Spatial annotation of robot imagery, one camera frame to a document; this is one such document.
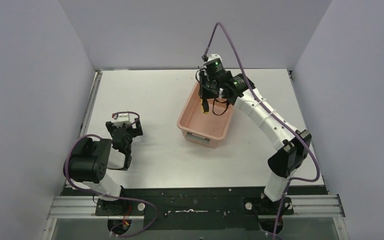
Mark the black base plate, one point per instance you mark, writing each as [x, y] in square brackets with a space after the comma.
[154, 221]

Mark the yellow black screwdriver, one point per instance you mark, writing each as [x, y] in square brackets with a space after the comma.
[205, 106]

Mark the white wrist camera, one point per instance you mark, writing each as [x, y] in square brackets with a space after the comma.
[213, 56]
[121, 119]

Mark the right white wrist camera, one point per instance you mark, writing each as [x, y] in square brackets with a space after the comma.
[213, 56]

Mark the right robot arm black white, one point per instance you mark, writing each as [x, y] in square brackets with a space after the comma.
[291, 145]

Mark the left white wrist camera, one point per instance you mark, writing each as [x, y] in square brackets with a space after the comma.
[121, 119]

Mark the aluminium front rail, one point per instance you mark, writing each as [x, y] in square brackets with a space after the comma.
[300, 206]

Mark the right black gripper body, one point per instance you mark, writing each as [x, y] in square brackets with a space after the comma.
[208, 88]

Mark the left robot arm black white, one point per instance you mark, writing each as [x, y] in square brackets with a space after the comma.
[90, 160]

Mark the pink plastic bin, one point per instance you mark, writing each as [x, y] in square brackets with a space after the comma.
[207, 129]

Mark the aluminium left side rail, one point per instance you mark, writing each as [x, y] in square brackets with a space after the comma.
[91, 102]

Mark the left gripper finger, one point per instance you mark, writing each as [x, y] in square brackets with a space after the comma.
[109, 125]
[137, 127]

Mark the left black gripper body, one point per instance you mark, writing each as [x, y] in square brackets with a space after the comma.
[123, 133]

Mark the aluminium rail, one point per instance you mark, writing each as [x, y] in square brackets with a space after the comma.
[300, 206]
[91, 102]

